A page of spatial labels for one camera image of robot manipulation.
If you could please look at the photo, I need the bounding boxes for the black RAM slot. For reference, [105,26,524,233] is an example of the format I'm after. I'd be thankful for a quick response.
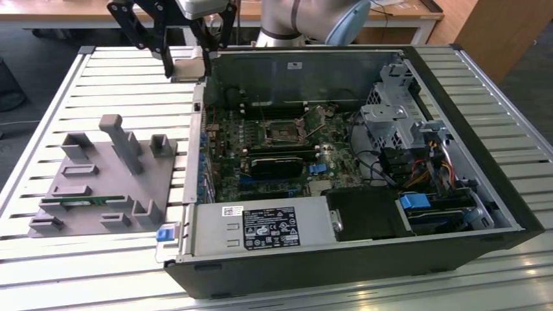
[248,146,316,154]
[248,151,316,160]

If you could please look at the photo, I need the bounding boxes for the green RAM stick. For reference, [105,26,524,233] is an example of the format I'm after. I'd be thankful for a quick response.
[40,194,124,207]

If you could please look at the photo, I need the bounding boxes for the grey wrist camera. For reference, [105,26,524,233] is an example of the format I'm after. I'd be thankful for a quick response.
[180,0,231,19]

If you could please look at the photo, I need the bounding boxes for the black open PC case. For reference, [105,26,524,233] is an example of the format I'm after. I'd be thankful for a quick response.
[161,44,547,301]

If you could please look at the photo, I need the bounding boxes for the wooden desk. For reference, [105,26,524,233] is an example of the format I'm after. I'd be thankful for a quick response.
[0,0,447,46]

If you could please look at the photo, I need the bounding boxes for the wooden cabinet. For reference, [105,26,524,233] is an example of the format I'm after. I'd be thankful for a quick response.
[425,0,553,84]

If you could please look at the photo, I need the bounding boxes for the black graphics card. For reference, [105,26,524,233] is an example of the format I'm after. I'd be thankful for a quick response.
[249,156,304,179]

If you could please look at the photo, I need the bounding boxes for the green motherboard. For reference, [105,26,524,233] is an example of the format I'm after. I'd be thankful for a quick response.
[200,103,373,203]

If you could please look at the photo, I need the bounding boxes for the metal socket cover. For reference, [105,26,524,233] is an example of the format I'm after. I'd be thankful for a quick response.
[301,104,331,137]

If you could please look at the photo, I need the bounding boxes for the silver power supply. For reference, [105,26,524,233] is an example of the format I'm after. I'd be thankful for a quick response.
[188,197,339,257]

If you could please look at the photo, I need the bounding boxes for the grey plastic parts rack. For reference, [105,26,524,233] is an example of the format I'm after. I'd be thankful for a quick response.
[25,113,179,239]

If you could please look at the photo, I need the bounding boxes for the silver chipset heatsink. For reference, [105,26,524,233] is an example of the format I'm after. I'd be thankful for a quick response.
[308,180,335,196]

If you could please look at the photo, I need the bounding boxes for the silver CPU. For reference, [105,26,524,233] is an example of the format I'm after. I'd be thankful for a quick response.
[171,58,208,82]

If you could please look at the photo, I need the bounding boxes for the silver drive cage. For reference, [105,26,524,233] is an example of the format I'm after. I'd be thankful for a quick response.
[360,63,424,154]

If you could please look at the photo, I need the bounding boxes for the black plastic shroud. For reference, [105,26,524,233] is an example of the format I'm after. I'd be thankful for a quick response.
[324,187,417,243]

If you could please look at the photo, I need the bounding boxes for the black disk drive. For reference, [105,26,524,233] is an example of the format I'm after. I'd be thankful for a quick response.
[405,207,477,233]

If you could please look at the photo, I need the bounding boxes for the yellow wire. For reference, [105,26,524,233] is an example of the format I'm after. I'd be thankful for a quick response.
[408,168,435,189]

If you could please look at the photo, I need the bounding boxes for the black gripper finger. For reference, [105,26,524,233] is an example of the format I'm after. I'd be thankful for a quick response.
[189,0,240,78]
[107,0,191,79]

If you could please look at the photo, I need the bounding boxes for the CPU socket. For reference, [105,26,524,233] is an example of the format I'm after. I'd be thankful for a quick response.
[263,119,311,145]

